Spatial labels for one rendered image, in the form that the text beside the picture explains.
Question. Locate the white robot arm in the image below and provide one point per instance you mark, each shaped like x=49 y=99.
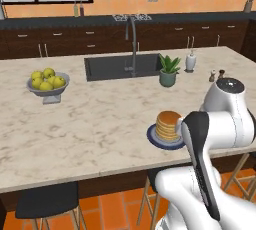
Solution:
x=230 y=124

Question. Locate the dark grey sink basin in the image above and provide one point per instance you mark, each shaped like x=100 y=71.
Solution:
x=113 y=67

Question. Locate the stack of pancakes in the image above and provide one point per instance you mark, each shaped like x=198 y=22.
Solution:
x=167 y=125

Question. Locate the blue rimmed plate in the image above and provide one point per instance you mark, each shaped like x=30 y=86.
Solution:
x=160 y=140

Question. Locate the green potted plant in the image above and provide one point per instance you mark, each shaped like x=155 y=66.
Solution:
x=168 y=70

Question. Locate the grey curved tap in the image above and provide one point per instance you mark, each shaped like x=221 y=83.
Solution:
x=133 y=40

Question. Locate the dark wooden cupboard run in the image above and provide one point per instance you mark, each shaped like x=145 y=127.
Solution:
x=100 y=39

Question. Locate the yellow-green apple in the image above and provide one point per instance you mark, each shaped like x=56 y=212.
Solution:
x=36 y=82
x=59 y=82
x=46 y=86
x=48 y=72
x=36 y=75

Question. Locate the white soap dispenser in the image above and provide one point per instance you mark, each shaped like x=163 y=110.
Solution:
x=190 y=61

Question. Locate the grey fruit bowl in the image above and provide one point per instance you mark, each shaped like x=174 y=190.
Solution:
x=50 y=92

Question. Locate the grey hob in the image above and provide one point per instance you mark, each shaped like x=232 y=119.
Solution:
x=131 y=17

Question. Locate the pale salt shaker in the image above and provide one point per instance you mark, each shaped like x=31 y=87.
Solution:
x=212 y=76

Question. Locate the black seat wooden stool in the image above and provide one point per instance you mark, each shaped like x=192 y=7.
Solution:
x=150 y=190
x=46 y=200
x=241 y=177

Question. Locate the dark pepper shaker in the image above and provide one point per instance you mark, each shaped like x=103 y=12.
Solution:
x=221 y=74

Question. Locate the dark brown bottle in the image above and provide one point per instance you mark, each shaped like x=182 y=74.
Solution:
x=81 y=8

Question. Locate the pale green bottle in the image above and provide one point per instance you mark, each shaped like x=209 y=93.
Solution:
x=76 y=9

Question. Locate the utensil pot with tools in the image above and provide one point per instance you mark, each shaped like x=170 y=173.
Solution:
x=248 y=4

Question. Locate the grey appliance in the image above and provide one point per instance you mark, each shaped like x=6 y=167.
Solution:
x=2 y=9

